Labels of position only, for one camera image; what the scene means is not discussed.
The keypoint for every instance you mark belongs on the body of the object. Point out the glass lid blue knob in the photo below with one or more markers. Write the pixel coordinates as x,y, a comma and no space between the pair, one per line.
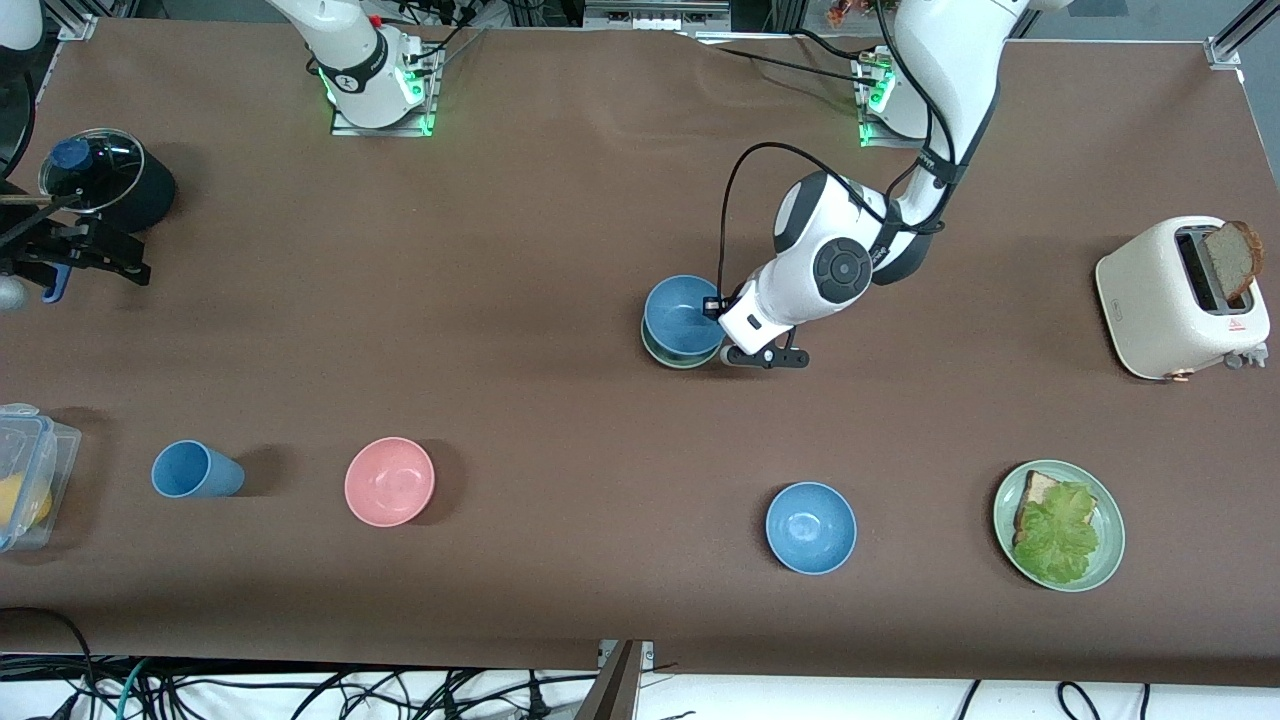
95,165

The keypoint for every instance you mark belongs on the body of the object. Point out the green bowl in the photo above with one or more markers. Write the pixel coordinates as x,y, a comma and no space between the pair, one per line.
680,363

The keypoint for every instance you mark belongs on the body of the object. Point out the blue bowl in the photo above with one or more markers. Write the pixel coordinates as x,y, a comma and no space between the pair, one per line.
811,528
680,315

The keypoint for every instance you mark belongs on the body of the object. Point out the bread slice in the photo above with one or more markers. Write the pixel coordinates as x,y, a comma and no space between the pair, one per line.
1040,488

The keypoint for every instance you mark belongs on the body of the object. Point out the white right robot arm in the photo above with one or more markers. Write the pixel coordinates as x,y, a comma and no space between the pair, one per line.
350,50

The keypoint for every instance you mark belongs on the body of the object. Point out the aluminium frame corner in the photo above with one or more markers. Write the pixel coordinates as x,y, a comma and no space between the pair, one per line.
1240,35
78,28

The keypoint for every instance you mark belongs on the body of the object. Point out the yellow lemon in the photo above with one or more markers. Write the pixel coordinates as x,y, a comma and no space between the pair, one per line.
20,500

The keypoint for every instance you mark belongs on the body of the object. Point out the clear plastic container blue lid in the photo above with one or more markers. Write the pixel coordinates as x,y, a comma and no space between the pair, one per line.
40,450

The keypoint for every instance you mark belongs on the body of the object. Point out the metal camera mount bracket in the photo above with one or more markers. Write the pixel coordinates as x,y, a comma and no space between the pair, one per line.
615,685

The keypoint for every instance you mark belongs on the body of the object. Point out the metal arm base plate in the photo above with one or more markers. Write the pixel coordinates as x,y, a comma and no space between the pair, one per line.
425,120
875,135

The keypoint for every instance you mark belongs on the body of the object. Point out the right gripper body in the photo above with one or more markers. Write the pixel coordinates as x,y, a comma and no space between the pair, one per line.
38,246

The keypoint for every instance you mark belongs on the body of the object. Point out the green lettuce leaf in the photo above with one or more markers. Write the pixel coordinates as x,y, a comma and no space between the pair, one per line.
1060,535

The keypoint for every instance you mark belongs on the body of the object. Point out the brown toast slice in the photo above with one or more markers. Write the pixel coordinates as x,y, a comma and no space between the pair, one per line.
1232,258

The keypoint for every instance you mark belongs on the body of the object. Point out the blue cup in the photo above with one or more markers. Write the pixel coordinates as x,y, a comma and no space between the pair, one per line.
195,470

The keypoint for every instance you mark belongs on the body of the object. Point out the green plate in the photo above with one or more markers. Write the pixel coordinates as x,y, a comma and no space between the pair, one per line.
1110,540

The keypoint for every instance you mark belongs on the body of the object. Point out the cream white toaster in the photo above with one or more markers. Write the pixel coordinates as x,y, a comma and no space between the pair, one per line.
1150,300

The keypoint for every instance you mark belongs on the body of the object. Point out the pink bowl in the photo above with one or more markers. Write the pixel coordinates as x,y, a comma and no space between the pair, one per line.
389,481

